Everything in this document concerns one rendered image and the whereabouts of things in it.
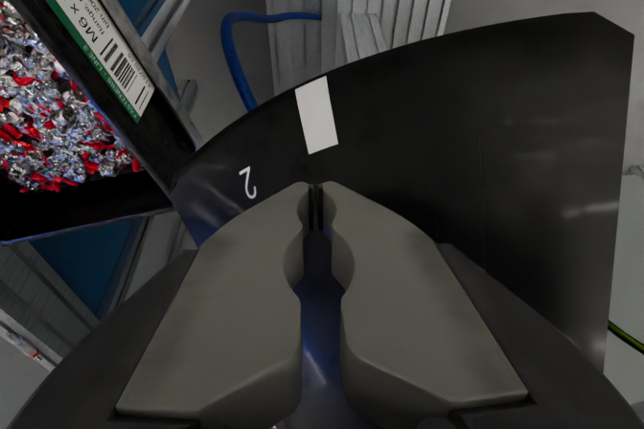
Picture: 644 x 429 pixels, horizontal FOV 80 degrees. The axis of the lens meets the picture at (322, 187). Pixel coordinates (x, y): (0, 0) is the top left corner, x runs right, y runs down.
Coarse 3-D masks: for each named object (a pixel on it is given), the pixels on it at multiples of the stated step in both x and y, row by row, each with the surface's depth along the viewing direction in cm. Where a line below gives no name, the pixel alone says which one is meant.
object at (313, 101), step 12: (312, 84) 18; (324, 84) 17; (300, 96) 18; (312, 96) 18; (324, 96) 17; (300, 108) 18; (312, 108) 18; (324, 108) 17; (312, 120) 18; (324, 120) 17; (312, 132) 18; (324, 132) 17; (312, 144) 18; (324, 144) 17; (336, 144) 17
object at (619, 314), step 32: (640, 192) 141; (160, 224) 129; (640, 224) 131; (160, 256) 121; (640, 256) 122; (128, 288) 113; (640, 288) 114; (640, 320) 107; (0, 352) 100; (608, 352) 101; (640, 352) 101; (0, 384) 94; (32, 384) 94; (640, 384) 95; (0, 416) 90
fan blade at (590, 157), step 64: (384, 64) 16; (448, 64) 15; (512, 64) 14; (576, 64) 13; (256, 128) 19; (384, 128) 16; (448, 128) 15; (512, 128) 14; (576, 128) 13; (192, 192) 22; (384, 192) 16; (448, 192) 14; (512, 192) 13; (576, 192) 12; (320, 256) 17; (512, 256) 13; (576, 256) 12; (320, 320) 18; (576, 320) 12; (320, 384) 18
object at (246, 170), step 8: (248, 160) 20; (256, 160) 19; (232, 168) 20; (240, 168) 20; (248, 168) 20; (256, 168) 19; (232, 176) 20; (240, 176) 20; (248, 176) 20; (256, 176) 19; (240, 184) 20; (248, 184) 20; (256, 184) 20; (240, 192) 20; (248, 192) 20; (256, 192) 20; (264, 192) 19; (240, 200) 20; (248, 200) 20; (256, 200) 20; (248, 208) 20
